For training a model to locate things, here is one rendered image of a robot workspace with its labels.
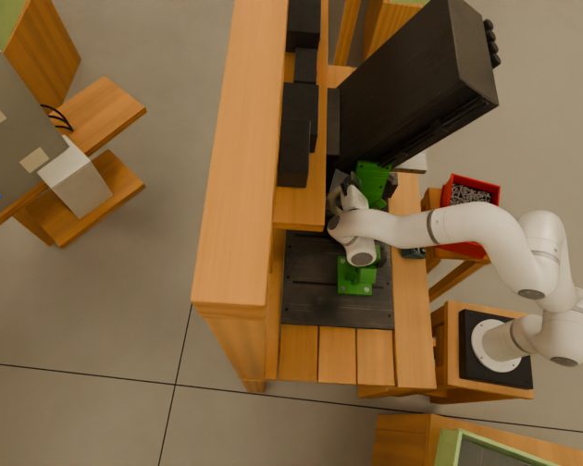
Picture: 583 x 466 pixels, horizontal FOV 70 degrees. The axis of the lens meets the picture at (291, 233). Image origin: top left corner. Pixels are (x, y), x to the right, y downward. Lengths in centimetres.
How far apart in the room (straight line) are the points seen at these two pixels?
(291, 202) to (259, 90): 41
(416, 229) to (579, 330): 56
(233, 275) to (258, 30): 42
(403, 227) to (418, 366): 67
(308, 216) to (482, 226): 39
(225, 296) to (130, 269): 219
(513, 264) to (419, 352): 69
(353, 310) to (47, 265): 191
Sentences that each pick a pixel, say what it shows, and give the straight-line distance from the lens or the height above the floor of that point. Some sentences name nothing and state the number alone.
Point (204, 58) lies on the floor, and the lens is 354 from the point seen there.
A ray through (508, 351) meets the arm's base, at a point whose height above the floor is 103.
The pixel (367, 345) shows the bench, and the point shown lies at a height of 88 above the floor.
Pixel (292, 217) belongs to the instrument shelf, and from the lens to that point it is 99.
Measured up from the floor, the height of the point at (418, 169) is 113.
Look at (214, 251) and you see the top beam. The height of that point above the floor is 194.
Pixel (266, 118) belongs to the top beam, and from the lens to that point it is 63.
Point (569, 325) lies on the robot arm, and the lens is 141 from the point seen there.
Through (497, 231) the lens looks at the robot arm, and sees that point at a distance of 102.
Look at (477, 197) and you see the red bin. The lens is 199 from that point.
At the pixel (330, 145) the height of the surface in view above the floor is 124.
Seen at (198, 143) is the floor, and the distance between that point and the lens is 303.
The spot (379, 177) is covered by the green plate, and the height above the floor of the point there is 121.
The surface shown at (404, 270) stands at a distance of 170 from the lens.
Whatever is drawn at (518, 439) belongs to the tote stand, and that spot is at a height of 79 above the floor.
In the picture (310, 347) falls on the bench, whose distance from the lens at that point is 158.
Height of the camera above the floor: 243
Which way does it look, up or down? 66 degrees down
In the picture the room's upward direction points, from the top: 8 degrees clockwise
